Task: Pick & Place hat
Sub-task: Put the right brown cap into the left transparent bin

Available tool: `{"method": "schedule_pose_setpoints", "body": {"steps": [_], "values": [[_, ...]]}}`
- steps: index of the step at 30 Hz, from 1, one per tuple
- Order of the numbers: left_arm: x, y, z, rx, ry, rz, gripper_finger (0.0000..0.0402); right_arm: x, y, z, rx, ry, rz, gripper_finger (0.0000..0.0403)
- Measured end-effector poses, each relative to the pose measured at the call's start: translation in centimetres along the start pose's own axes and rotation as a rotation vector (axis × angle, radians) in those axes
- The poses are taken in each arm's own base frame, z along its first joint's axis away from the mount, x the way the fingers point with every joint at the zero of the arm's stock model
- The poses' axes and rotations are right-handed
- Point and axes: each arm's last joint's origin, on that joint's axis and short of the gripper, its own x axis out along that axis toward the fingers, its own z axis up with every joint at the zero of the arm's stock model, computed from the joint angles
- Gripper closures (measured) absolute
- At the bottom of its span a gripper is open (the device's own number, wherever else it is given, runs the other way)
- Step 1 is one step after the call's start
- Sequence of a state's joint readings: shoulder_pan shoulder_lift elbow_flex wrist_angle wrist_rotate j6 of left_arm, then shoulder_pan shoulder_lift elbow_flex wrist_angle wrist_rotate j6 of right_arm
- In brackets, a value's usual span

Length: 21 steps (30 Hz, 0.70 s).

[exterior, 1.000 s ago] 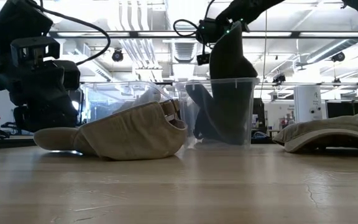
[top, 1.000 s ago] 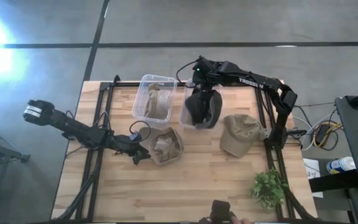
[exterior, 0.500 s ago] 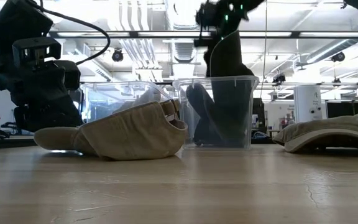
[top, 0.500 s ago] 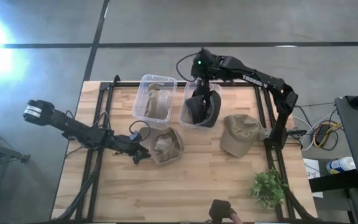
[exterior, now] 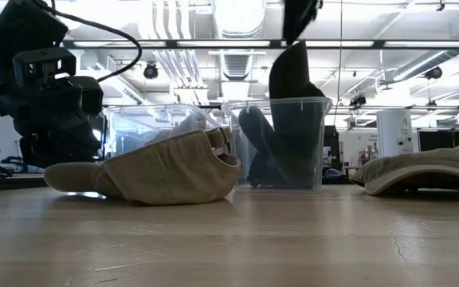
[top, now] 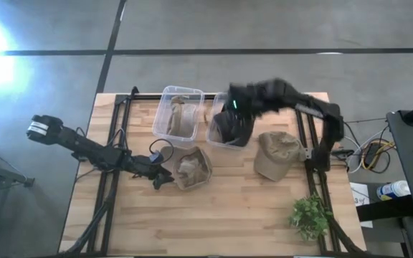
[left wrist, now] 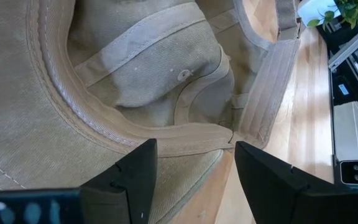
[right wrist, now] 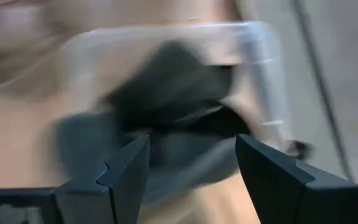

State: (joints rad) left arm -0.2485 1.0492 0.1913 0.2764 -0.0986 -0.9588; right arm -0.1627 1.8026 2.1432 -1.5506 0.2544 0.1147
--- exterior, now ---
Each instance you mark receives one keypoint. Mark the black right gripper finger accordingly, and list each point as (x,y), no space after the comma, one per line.
(299,16)

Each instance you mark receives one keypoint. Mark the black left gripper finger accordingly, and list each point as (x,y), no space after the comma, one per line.
(58,151)

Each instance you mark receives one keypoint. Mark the black cap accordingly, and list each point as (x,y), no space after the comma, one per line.
(293,79)

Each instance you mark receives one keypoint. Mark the dark grey cap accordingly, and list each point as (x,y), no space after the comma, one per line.
(253,131)

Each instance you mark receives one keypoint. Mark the grey-beige cap with pale brim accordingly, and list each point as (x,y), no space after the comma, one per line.
(420,163)

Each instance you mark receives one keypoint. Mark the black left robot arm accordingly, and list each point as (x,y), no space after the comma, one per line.
(22,24)

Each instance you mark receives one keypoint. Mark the clear plastic bin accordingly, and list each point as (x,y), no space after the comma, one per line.
(325,119)
(134,127)

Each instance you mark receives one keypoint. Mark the black overhead beam with lights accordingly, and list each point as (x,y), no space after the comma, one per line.
(379,44)

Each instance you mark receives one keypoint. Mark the black ceiling spotlight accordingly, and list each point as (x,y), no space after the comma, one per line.
(150,71)
(434,73)

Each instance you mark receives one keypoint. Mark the white cylindrical pillar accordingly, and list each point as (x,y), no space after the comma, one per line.
(393,131)

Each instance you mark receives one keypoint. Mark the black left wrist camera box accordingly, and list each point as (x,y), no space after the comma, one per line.
(42,64)

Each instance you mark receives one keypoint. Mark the black aluminium table frame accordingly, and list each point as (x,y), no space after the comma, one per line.
(6,182)

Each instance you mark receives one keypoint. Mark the silver ceiling ventilation duct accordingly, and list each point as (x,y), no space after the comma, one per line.
(237,16)

